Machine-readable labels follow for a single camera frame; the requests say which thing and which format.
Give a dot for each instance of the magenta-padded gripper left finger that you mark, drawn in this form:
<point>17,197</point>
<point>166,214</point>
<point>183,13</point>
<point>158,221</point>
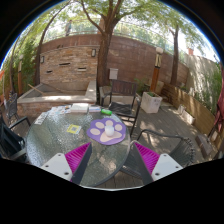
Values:
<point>58,165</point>

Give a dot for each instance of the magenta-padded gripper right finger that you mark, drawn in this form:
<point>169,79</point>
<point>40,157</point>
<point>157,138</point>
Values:
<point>165,165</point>

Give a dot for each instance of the black wall lamp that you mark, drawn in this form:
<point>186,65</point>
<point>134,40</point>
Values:
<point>93,53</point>
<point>42,59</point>

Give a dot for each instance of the black mesh metal chair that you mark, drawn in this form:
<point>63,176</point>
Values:
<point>11,106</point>

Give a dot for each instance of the person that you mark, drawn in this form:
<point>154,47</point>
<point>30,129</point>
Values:
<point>68,27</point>

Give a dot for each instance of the large forked tree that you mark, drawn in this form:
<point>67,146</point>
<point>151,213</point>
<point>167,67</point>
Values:
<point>104,56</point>

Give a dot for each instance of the leaning thin tree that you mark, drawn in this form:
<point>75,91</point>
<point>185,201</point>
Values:
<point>37,66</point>

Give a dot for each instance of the slim dark tree trunk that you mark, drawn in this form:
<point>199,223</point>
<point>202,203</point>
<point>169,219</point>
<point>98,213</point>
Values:
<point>175,60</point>

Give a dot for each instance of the grey wall utility box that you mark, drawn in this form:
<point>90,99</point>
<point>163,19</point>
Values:
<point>113,73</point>

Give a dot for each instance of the yellow code card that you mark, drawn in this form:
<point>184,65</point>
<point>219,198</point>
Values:
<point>74,129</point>

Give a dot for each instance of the white patterned leaflet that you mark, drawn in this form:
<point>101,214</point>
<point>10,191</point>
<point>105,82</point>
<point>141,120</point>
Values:
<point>41,118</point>

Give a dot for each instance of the thick white book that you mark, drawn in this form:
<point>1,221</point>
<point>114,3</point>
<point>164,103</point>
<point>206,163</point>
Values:
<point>79,108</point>

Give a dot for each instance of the purple paw-print mouse pad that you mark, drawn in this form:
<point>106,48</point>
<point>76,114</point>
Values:
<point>95,136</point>

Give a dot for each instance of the white and blue book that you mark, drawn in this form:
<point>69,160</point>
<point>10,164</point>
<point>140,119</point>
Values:
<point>94,108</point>

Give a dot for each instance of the black metal armchair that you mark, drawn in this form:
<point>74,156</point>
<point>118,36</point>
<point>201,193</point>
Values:
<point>10,143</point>

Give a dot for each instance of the stone raised garden bed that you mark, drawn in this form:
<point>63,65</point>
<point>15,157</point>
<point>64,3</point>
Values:
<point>56,98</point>

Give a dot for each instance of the stone bench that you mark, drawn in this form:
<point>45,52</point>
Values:
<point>104,91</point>

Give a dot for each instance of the white long planter box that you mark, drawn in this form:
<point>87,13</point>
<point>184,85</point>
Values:
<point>187,116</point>

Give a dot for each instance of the wooden slat fence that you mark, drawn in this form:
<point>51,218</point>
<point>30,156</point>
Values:
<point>195,108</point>

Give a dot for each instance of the green wipes packet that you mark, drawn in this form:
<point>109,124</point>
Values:
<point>106,112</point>

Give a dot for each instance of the wooden stick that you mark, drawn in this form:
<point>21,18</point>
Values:
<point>35,88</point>

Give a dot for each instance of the white square planter box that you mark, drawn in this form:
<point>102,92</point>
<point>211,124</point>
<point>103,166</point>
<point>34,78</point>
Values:
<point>150,104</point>

